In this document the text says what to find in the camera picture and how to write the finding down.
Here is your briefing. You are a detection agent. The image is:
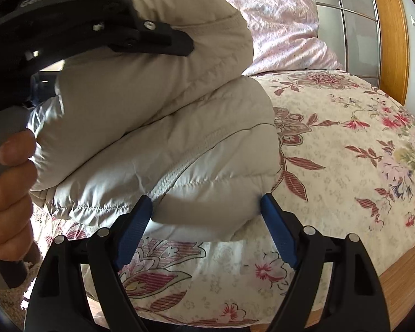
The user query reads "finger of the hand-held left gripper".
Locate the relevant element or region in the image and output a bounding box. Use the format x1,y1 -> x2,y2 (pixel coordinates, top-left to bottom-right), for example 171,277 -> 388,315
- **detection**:
107,20 -> 194,58

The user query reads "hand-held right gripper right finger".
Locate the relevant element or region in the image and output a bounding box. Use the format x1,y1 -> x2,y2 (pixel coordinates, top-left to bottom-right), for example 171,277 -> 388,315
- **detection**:
260,194 -> 393,332

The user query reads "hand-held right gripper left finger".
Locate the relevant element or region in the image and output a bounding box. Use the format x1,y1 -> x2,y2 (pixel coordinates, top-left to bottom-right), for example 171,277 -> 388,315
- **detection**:
24,194 -> 154,332

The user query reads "white puffer jacket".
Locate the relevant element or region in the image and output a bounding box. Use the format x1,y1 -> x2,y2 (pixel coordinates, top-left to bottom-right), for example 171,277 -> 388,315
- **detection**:
26,0 -> 282,243

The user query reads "person's left hand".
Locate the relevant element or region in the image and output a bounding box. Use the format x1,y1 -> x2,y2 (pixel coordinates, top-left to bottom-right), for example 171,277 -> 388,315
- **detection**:
0,129 -> 38,261

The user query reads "floral bed sheet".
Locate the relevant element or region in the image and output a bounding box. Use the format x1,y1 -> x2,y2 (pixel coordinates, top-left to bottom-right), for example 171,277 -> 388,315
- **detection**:
31,69 -> 415,327

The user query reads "pink crinkled pillow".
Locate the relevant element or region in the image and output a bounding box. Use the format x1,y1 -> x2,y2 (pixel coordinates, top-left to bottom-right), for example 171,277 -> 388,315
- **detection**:
218,0 -> 343,77

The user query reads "beige rug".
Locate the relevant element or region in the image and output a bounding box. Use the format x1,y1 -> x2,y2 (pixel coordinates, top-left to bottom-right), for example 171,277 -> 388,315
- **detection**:
0,266 -> 33,320

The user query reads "frosted glass door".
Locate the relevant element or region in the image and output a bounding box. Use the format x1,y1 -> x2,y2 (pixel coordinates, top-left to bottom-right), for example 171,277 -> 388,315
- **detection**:
302,0 -> 381,87

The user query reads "wooden headboard with panels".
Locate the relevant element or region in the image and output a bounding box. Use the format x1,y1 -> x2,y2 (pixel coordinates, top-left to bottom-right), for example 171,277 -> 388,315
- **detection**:
204,0 -> 410,106

